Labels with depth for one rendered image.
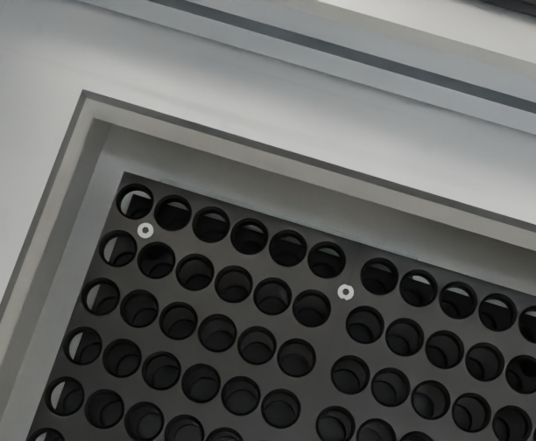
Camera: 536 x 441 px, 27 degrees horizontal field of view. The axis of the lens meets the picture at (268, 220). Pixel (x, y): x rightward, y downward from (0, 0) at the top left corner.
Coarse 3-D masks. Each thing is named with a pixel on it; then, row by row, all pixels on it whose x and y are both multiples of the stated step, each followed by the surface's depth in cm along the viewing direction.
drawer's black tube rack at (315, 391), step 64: (128, 256) 42; (192, 256) 39; (320, 256) 41; (128, 320) 41; (192, 320) 41; (256, 320) 38; (320, 320) 41; (384, 320) 38; (64, 384) 40; (128, 384) 37; (192, 384) 40; (256, 384) 37; (320, 384) 37; (384, 384) 41; (448, 384) 37; (512, 384) 41
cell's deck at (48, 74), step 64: (0, 0) 36; (64, 0) 36; (0, 64) 35; (64, 64) 35; (128, 64) 35; (192, 64) 35; (256, 64) 35; (0, 128) 35; (64, 128) 35; (128, 128) 38; (192, 128) 36; (256, 128) 35; (320, 128) 35; (384, 128) 35; (448, 128) 35; (512, 128) 35; (0, 192) 34; (64, 192) 37; (384, 192) 36; (448, 192) 34; (512, 192) 34; (0, 256) 34; (0, 320) 34
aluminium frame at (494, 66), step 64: (128, 0) 34; (192, 0) 33; (256, 0) 32; (320, 0) 31; (384, 0) 31; (448, 0) 31; (512, 0) 31; (320, 64) 35; (384, 64) 34; (448, 64) 32; (512, 64) 31
